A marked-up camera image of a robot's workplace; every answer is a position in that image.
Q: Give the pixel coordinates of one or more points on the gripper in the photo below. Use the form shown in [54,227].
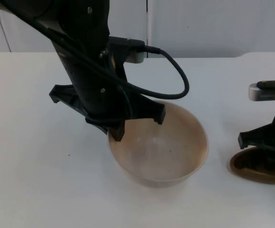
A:
[274,135]
[90,95]

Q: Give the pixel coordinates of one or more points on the pale wooden bowl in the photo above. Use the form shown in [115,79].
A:
[173,154]

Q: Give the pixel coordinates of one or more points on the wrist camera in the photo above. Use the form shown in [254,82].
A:
[125,46]
[255,93]

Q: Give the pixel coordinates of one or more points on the coffee beans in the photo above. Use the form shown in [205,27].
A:
[258,162]

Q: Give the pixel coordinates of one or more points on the dark wooden cup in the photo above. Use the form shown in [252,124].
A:
[251,174]

